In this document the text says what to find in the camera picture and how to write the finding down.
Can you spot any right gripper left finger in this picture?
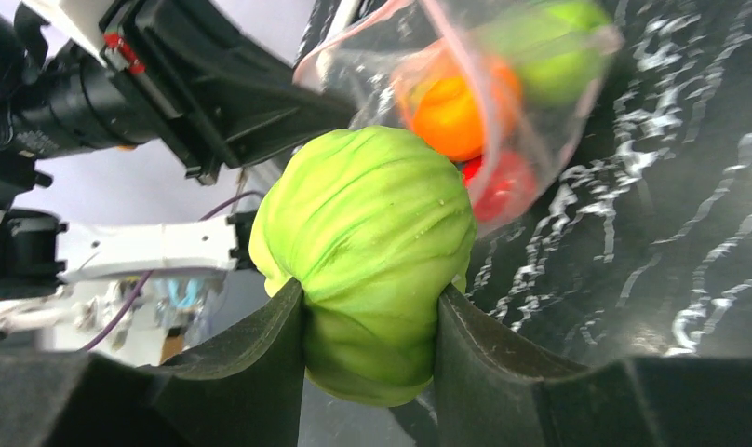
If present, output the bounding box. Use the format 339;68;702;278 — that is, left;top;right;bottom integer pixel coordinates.
0;280;304;446

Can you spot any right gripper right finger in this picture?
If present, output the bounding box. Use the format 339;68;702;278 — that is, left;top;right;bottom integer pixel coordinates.
434;287;752;446

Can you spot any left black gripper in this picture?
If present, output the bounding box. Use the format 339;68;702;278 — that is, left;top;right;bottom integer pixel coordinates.
99;1;356;185

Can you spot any green cabbage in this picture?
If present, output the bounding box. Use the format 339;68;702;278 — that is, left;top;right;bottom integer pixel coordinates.
248;126;477;407

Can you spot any red tomato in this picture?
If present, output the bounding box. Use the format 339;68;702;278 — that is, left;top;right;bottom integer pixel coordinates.
473;151;538;224

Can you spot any orange fruit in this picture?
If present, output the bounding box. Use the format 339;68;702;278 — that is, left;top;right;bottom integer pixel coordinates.
394;54;522;162

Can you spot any clear zip top bag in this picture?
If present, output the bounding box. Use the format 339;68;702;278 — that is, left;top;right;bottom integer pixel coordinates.
294;1;623;235

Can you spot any green apple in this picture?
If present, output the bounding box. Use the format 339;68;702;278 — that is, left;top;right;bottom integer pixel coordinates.
476;1;611;106

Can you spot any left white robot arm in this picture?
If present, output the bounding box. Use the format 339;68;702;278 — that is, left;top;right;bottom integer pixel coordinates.
0;1;355;298

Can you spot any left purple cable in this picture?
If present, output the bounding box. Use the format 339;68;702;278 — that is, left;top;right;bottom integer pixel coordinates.
79;189;267;353

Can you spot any white pvc pipe frame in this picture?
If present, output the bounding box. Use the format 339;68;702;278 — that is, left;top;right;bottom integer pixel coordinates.
0;276;224;366

